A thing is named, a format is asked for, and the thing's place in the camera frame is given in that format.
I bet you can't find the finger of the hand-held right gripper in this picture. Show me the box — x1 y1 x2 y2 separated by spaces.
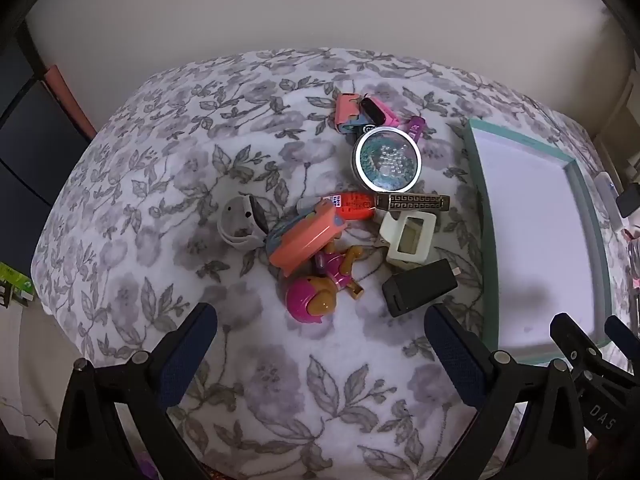
550 312 608 386
604 314 640 361

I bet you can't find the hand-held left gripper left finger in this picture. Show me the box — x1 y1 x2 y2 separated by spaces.
54 302 218 480

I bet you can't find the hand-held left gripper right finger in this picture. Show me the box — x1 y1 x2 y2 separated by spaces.
424 304 588 480

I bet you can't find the black power adapter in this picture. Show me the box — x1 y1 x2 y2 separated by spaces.
381 258 460 318

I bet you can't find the teal rimmed white tray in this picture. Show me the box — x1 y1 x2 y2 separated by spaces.
462 117 613 363

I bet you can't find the cream square plastic frame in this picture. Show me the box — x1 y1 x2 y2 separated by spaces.
378 210 437 266

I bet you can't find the toy doll with pink helmet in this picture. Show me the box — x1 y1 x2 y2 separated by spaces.
285 244 366 323

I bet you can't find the gold patterned metal bar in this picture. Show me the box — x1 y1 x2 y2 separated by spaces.
375 192 451 213

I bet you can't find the orange plastic toy box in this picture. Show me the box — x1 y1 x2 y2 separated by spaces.
265 205 346 278

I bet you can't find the red glue tube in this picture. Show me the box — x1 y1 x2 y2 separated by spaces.
297 191 377 222

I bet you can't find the round metal tin clear lid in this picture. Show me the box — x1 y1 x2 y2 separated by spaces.
353 127 424 193

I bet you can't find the pink watch with black face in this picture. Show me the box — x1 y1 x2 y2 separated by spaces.
357 96 403 128

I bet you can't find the salmon and blue foam cube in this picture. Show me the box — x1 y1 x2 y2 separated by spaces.
334 92 371 136

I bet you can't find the white wrist watch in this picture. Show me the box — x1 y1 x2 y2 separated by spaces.
217 194 273 250

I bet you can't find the floral grey white blanket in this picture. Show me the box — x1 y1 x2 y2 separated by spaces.
32 47 626 480

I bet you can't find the green box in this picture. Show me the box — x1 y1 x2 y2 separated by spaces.
0 261 36 306

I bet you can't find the dark cabinet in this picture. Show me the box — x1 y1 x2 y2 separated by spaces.
0 25 98 281

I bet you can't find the orange red board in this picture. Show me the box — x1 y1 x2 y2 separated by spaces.
42 64 98 141

